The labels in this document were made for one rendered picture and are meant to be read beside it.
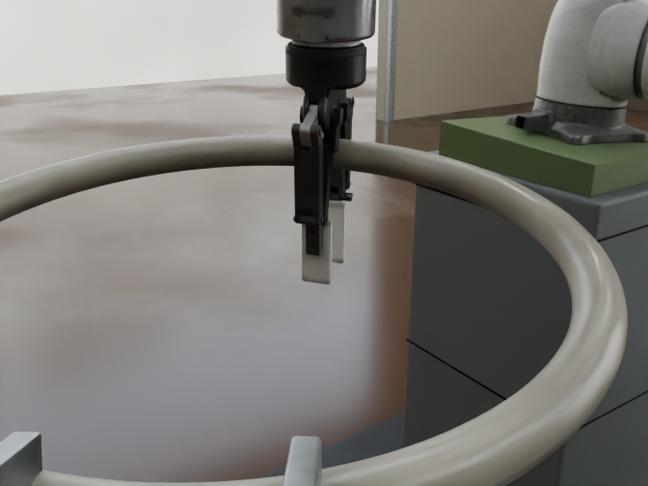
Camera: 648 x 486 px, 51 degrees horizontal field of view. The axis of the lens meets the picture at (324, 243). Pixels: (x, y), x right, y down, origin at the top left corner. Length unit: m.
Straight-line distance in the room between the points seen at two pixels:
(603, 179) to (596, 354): 0.76
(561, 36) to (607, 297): 0.87
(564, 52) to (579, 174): 0.24
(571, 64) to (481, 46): 5.60
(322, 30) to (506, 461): 0.41
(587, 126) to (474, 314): 0.38
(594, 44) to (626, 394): 0.61
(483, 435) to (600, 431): 1.03
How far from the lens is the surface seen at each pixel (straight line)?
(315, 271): 0.69
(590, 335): 0.38
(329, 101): 0.63
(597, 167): 1.09
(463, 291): 1.30
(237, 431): 1.88
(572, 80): 1.24
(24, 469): 0.29
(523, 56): 7.28
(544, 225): 0.52
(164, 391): 2.07
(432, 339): 1.40
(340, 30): 0.61
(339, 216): 0.72
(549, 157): 1.13
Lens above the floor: 1.09
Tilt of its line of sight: 20 degrees down
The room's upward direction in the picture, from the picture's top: straight up
